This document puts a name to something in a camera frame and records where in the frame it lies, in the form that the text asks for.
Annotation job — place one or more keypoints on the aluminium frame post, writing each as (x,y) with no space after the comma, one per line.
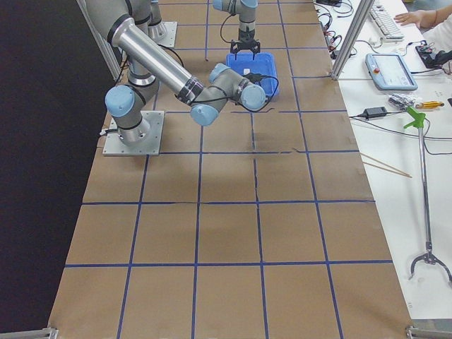
(112,56)

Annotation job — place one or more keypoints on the black power adapter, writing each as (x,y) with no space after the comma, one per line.
(374,112)

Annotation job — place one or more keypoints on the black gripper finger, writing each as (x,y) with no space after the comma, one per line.
(234,48)
(255,48)

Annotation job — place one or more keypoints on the teach pendant tablet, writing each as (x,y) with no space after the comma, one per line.
(390,72)

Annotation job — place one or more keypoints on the yellow screwdriver tool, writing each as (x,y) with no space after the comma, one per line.
(429,105)

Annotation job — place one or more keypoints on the white computer mouse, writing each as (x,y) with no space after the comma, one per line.
(375,42)

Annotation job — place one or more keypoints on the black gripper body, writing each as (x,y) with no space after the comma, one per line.
(246,36)

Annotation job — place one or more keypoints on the person's hand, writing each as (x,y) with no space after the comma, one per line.
(421,18)

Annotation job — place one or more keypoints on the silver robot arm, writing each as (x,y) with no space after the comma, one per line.
(246,12)
(124,24)

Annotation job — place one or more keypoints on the white keyboard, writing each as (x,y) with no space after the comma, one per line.
(384,24)

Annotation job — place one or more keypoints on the wooden chopsticks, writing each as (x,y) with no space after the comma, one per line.
(373,162)

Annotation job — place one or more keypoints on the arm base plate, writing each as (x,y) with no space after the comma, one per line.
(163,33)
(145,139)

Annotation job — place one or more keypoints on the green handled reacher grabber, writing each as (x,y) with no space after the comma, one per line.
(428,257)

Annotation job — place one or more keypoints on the blue plastic tray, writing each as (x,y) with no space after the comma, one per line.
(263,64)

